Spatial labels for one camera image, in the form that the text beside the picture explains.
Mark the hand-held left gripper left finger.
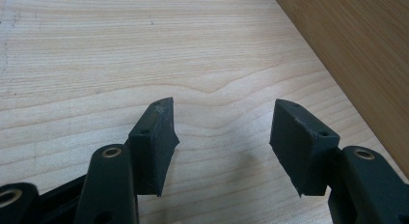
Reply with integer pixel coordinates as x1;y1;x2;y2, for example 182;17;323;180
124;97;180;198

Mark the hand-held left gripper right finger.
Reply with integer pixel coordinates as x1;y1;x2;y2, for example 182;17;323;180
268;98;341;198

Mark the brown wooden board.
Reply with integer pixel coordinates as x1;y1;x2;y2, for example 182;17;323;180
275;0;409;182

